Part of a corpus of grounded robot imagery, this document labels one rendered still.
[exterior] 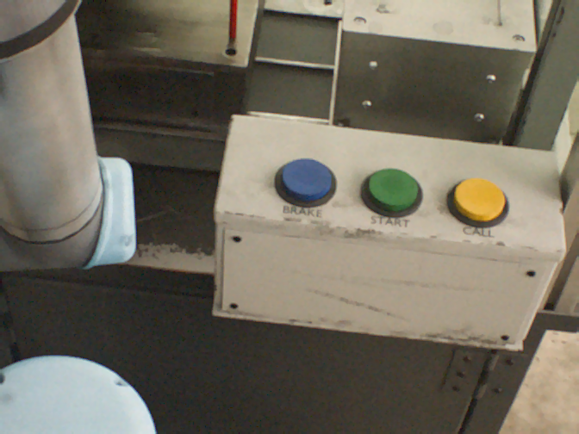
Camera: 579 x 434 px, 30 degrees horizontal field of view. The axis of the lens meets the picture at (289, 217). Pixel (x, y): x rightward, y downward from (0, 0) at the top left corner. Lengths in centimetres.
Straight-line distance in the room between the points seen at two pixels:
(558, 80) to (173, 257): 38
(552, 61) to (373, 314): 26
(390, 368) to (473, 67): 33
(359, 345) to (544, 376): 83
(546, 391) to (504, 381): 73
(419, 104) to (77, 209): 48
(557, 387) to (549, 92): 99
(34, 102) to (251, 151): 39
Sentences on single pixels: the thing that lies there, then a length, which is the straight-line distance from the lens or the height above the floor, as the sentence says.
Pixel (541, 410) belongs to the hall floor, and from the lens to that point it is 185.
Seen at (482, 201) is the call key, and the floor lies 91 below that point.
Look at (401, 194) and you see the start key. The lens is 85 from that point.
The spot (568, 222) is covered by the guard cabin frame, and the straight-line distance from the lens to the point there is 91.
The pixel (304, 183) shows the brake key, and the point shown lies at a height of 91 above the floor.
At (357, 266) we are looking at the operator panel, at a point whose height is 85.
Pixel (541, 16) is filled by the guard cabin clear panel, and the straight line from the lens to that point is 120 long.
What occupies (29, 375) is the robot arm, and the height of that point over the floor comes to 98.
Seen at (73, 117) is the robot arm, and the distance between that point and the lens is 56.
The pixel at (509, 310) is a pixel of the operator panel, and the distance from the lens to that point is 93.
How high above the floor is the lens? 155
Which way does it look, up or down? 51 degrees down
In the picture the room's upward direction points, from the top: 6 degrees clockwise
